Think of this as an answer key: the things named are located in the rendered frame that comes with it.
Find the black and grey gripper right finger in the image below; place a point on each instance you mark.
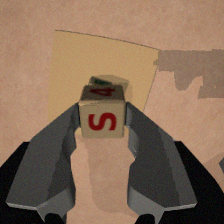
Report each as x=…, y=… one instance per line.
x=166, y=179

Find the tan block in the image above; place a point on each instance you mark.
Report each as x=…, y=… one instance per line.
x=94, y=80
x=102, y=111
x=78, y=131

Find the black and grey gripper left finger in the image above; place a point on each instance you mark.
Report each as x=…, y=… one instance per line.
x=36, y=179

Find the tan flat mat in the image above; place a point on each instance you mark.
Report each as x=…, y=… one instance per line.
x=76, y=57

